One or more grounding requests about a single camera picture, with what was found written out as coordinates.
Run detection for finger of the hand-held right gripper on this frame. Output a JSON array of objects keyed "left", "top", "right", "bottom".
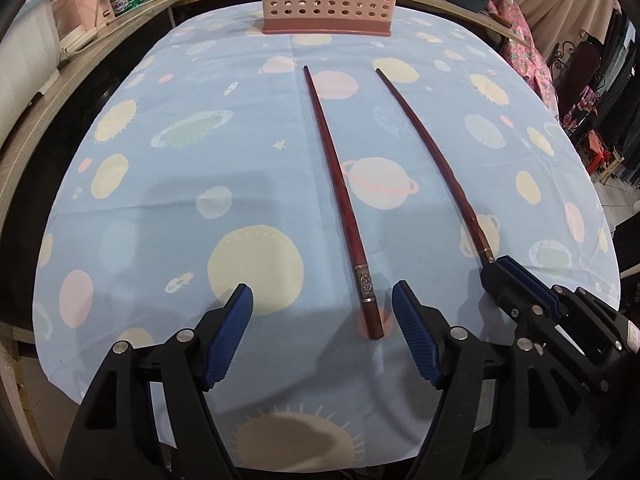
[
  {"left": 496, "top": 254, "right": 622, "bottom": 342},
  {"left": 480, "top": 261, "right": 610, "bottom": 392}
]

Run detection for hanging clothes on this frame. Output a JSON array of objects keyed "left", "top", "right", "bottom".
[{"left": 590, "top": 5, "right": 640, "bottom": 187}]

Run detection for white plastic storage box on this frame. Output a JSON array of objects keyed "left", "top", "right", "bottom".
[{"left": 0, "top": 0, "right": 63, "bottom": 111}]

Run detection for light blue planet print cloth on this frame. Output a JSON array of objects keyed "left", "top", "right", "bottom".
[{"left": 32, "top": 0, "right": 622, "bottom": 473}]

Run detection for red plastic stool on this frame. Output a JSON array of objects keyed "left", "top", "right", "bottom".
[{"left": 586, "top": 131, "right": 610, "bottom": 177}]

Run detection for dark red chopstick silver band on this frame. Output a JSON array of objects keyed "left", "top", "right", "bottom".
[{"left": 302, "top": 64, "right": 386, "bottom": 341}]

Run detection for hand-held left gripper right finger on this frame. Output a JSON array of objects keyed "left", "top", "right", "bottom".
[{"left": 391, "top": 281, "right": 601, "bottom": 480}]

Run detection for pink pineapple print cloth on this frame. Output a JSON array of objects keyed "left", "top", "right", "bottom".
[{"left": 487, "top": 0, "right": 559, "bottom": 122}]

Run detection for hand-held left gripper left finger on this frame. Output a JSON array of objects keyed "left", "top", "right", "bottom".
[{"left": 60, "top": 283, "right": 254, "bottom": 480}]

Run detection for dark red chopstick gold band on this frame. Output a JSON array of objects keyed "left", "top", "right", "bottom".
[{"left": 375, "top": 67, "right": 497, "bottom": 264}]

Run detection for small white appliance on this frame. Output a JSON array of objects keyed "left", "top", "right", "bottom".
[{"left": 59, "top": 24, "right": 103, "bottom": 57}]

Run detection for black metal rack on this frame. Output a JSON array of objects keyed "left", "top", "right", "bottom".
[{"left": 547, "top": 40, "right": 602, "bottom": 128}]

